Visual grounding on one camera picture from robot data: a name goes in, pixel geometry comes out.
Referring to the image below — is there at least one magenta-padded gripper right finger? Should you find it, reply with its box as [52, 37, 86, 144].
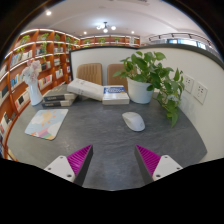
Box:
[134, 144, 184, 185]

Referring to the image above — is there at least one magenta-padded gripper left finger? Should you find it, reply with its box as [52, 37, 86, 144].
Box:
[43, 144, 94, 187]

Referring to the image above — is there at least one white computer mouse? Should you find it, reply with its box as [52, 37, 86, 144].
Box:
[121, 111, 146, 132]

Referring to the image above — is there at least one pastel cartoon print mouse pad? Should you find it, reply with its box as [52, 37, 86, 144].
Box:
[24, 108, 69, 141]

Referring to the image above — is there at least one thin dark hardcover book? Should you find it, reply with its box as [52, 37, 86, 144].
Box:
[41, 98, 75, 108]

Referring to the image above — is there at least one white vase with pink flowers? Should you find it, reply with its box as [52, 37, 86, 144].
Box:
[21, 59, 44, 107]

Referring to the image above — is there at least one green plant in white pot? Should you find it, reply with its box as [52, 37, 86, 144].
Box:
[112, 50, 186, 128]

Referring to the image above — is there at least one thick white book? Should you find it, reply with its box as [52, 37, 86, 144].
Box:
[66, 77, 105, 102]

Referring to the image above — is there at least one white book with blue cover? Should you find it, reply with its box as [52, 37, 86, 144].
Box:
[101, 85, 131, 106]

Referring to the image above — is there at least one orange wooden bookshelf unit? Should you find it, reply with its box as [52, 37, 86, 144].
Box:
[0, 28, 141, 161]

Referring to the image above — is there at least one tan padded chair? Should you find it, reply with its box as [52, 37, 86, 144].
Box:
[106, 63, 134, 88]
[76, 62, 104, 86]

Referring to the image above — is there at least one ceiling chandelier lamp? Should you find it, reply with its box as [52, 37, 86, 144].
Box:
[95, 21, 118, 34]

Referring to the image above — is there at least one white wall socket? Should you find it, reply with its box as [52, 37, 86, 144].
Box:
[193, 80, 209, 105]
[183, 73, 195, 94]

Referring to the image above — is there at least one glass window with dark frame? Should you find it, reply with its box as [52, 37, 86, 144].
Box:
[148, 32, 219, 56]

